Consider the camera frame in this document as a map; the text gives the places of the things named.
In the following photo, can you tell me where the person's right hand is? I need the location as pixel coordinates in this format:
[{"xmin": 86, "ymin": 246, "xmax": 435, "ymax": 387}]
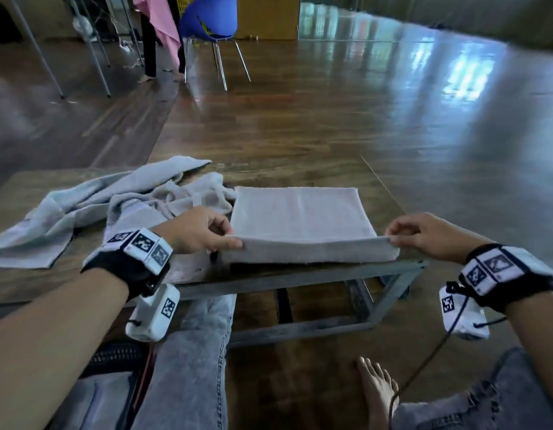
[{"xmin": 385, "ymin": 212, "xmax": 493, "ymax": 265}]

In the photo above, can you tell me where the person's left hand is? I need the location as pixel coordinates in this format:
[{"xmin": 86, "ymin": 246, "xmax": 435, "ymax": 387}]
[{"xmin": 151, "ymin": 206, "xmax": 244, "ymax": 255}]

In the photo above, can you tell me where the person's left forearm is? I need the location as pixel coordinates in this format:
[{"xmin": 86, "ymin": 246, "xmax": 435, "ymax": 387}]
[{"xmin": 0, "ymin": 268, "xmax": 130, "ymax": 430}]

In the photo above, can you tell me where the person's right forearm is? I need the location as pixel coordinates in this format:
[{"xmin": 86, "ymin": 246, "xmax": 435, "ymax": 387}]
[{"xmin": 504, "ymin": 290, "xmax": 553, "ymax": 414}]

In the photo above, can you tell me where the person's left leg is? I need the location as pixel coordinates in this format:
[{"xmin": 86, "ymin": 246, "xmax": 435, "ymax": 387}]
[{"xmin": 130, "ymin": 294, "xmax": 238, "ymax": 430}]

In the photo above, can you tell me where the person's leg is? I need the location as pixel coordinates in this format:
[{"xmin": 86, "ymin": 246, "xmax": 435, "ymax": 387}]
[
  {"xmin": 391, "ymin": 346, "xmax": 553, "ymax": 430},
  {"xmin": 130, "ymin": 294, "xmax": 238, "ymax": 430}
]

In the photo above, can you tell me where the person's bare foot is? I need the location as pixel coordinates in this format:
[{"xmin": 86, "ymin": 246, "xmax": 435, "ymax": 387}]
[{"xmin": 356, "ymin": 357, "xmax": 400, "ymax": 430}]

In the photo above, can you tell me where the crumpled light grey towel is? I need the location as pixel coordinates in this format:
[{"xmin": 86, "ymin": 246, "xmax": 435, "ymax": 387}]
[{"xmin": 0, "ymin": 156, "xmax": 237, "ymax": 270}]

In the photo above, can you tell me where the person's right leg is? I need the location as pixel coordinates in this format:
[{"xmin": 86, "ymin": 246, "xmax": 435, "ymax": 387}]
[{"xmin": 391, "ymin": 346, "xmax": 553, "ymax": 430}]

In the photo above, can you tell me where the metal-legged table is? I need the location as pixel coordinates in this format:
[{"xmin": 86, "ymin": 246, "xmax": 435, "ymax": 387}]
[{"xmin": 3, "ymin": 0, "xmax": 145, "ymax": 100}]

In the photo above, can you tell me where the blue plastic chair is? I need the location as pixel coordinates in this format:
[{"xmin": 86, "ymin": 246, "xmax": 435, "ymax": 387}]
[{"xmin": 178, "ymin": 0, "xmax": 252, "ymax": 92}]

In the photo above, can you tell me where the pink cloth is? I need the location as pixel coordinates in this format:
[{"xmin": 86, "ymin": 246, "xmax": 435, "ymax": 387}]
[{"xmin": 132, "ymin": 0, "xmax": 183, "ymax": 70}]

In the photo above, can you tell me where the yellow-brown wooden cabinet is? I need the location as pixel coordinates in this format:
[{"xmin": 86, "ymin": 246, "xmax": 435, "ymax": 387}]
[{"xmin": 235, "ymin": 0, "xmax": 301, "ymax": 41}]

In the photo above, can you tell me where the low wooden metal-frame table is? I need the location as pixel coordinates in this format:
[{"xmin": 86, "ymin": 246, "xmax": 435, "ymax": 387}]
[{"xmin": 0, "ymin": 162, "xmax": 430, "ymax": 351}]

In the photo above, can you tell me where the left wrist camera with markers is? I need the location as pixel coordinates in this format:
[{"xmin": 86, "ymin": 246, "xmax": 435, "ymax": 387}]
[{"xmin": 81, "ymin": 228, "xmax": 181, "ymax": 343}]

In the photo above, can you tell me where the wrist camera with markers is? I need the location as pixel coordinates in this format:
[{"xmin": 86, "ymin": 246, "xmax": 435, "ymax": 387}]
[
  {"xmin": 81, "ymin": 228, "xmax": 181, "ymax": 343},
  {"xmin": 439, "ymin": 243, "xmax": 553, "ymax": 341}
]

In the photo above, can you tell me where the right wrist camera with markers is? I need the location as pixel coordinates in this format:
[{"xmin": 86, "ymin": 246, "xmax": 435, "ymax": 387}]
[{"xmin": 439, "ymin": 243, "xmax": 553, "ymax": 341}]

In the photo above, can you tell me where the black cable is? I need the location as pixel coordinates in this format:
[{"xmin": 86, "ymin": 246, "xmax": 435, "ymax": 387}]
[{"xmin": 387, "ymin": 296, "xmax": 508, "ymax": 430}]

